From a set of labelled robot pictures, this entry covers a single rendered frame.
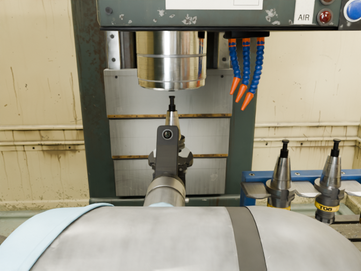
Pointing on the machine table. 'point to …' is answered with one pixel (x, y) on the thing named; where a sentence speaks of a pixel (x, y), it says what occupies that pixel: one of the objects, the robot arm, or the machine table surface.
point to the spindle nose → (171, 59)
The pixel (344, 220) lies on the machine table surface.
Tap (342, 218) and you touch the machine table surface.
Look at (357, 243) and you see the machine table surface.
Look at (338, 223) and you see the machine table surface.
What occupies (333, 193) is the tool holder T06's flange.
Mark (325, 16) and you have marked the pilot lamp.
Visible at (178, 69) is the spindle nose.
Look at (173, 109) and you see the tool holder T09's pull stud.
